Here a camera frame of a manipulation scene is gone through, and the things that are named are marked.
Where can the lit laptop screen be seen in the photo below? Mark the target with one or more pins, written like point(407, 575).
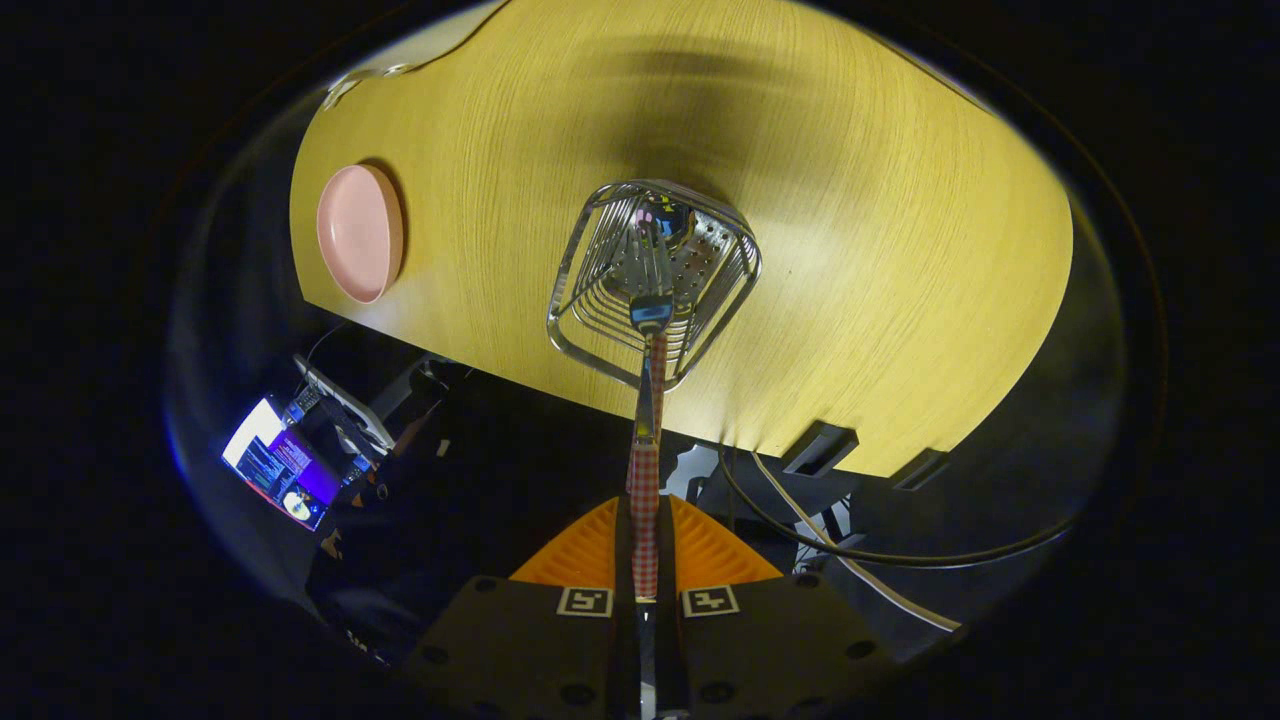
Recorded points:
point(275, 465)

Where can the pink round plate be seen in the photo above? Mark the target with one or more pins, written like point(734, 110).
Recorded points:
point(360, 235)

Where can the silver flat device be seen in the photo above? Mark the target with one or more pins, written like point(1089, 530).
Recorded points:
point(345, 405)

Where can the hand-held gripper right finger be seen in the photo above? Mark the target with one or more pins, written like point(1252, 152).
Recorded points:
point(770, 650)

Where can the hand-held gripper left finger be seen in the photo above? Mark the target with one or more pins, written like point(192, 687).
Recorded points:
point(520, 640)

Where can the black table bracket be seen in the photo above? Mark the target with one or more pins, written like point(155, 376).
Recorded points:
point(922, 468)
point(820, 450)

